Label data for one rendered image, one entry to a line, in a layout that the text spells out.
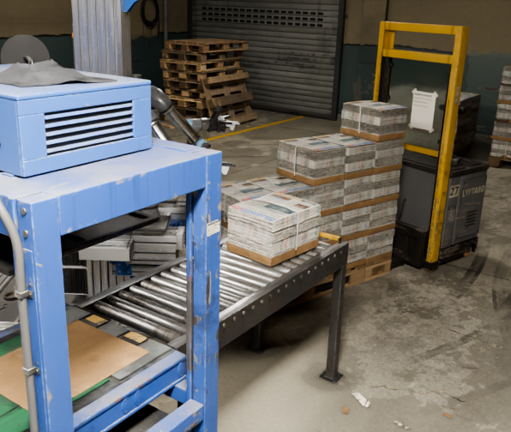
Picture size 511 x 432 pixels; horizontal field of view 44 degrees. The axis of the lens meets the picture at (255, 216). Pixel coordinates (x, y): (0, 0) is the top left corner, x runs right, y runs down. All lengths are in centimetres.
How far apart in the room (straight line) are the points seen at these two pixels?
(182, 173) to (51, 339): 56
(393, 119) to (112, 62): 208
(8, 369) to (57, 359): 68
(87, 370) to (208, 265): 56
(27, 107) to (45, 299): 46
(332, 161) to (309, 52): 740
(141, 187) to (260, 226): 134
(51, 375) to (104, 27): 220
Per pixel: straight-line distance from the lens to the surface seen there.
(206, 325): 205
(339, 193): 437
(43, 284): 152
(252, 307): 264
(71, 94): 170
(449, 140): 485
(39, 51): 251
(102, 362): 226
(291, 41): 1171
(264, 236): 294
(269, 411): 338
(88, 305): 265
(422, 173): 519
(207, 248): 194
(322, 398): 350
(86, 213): 156
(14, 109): 162
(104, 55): 348
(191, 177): 181
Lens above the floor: 198
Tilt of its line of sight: 19 degrees down
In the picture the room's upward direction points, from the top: 2 degrees clockwise
